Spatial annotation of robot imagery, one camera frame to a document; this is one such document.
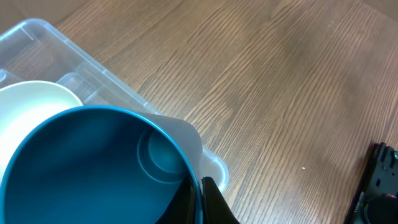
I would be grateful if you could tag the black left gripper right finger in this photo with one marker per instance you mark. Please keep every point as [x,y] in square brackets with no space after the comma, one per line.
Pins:
[215,208]

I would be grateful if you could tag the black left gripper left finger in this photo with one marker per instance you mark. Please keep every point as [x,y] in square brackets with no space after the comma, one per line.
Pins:
[181,209]

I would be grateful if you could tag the dark blue tall cup front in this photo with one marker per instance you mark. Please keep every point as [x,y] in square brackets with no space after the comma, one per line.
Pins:
[81,166]

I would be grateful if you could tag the cream bowl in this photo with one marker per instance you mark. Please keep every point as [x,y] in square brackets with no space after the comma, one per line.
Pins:
[24,106]

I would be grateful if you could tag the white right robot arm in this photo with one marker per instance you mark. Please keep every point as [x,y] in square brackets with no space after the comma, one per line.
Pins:
[375,200]

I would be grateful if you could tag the clear plastic storage bin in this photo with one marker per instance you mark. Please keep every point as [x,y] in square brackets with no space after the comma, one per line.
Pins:
[35,50]

